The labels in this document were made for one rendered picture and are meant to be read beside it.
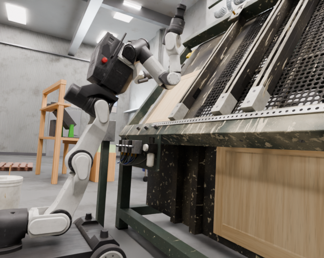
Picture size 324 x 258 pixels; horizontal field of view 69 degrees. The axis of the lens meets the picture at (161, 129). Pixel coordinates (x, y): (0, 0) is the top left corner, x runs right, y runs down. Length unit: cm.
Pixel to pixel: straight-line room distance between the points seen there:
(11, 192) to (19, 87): 976
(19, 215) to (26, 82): 1077
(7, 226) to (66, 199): 29
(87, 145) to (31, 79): 1072
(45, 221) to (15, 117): 1054
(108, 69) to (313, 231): 130
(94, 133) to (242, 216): 95
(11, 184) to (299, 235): 217
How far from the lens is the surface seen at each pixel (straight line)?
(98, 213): 214
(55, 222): 148
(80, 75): 1238
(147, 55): 146
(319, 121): 88
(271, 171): 124
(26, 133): 1184
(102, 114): 149
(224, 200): 144
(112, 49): 159
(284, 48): 133
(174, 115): 152
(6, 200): 252
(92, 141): 150
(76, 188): 149
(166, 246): 157
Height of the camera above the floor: 74
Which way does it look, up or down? 4 degrees up
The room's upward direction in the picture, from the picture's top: 3 degrees clockwise
